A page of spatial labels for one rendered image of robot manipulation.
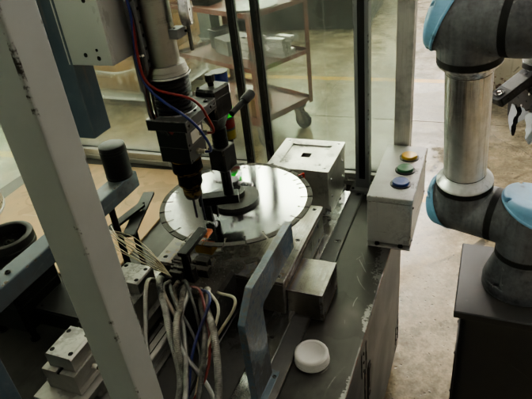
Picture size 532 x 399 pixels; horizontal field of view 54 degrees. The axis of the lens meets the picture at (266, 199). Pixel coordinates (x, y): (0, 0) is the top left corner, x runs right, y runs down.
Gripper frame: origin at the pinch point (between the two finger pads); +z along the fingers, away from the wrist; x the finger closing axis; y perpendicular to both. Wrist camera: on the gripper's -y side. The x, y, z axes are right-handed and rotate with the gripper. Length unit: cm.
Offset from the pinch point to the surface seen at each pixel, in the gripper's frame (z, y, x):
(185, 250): -7, -94, -20
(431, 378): 91, -19, 2
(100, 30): -49, -99, -19
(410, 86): -15.7, -26.4, 11.9
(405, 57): -23.5, -27.5, 12.9
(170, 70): -41, -90, -18
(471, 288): 16.2, -35.0, -30.7
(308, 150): 1, -52, 23
